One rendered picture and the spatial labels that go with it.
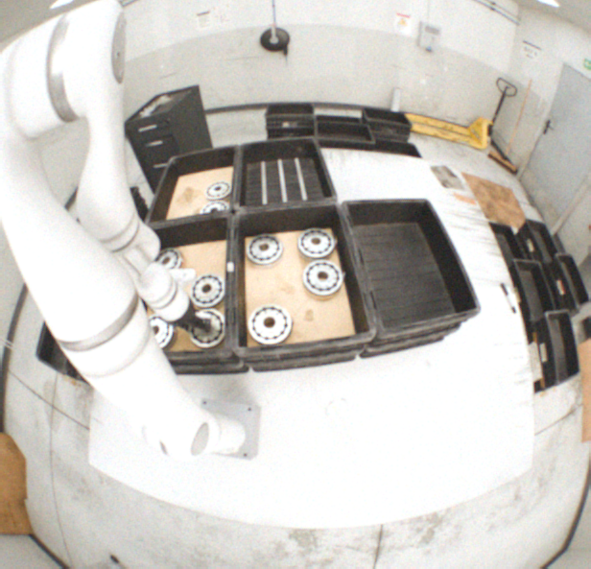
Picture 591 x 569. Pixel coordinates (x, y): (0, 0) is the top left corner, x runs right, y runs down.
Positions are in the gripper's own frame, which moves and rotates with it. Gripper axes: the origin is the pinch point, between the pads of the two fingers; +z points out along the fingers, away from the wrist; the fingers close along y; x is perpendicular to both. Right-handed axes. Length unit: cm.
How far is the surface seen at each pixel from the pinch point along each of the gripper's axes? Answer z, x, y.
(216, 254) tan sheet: 2.6, 23.9, 0.9
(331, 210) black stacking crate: -5.0, 33.3, 34.7
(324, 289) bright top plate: -0.5, 10.6, 31.7
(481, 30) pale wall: -99, 333, 273
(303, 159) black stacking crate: 3, 72, 27
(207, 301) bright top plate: -0.6, 7.0, 2.2
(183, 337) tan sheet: 2.4, -2.0, -4.4
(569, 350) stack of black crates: 32, -17, 177
